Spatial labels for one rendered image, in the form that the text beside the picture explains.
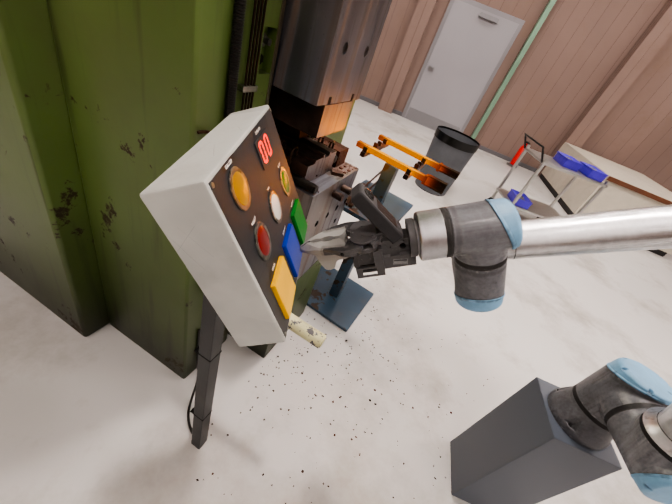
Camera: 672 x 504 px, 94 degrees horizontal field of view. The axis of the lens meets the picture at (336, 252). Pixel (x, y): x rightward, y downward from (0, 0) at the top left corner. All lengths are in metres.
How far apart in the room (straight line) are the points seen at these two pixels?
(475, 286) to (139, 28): 0.82
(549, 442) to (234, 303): 1.09
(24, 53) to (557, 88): 7.50
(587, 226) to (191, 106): 0.84
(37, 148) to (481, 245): 1.11
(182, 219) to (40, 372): 1.35
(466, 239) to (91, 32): 0.89
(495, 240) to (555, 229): 0.22
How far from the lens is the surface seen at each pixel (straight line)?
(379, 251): 0.55
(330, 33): 0.88
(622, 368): 1.24
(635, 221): 0.83
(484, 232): 0.56
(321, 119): 0.96
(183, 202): 0.39
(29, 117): 1.15
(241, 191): 0.43
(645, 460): 1.16
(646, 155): 8.65
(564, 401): 1.33
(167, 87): 0.83
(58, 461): 1.52
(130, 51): 0.89
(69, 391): 1.62
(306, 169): 1.01
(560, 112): 7.87
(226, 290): 0.45
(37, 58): 1.12
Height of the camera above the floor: 1.38
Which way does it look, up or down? 36 degrees down
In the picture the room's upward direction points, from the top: 22 degrees clockwise
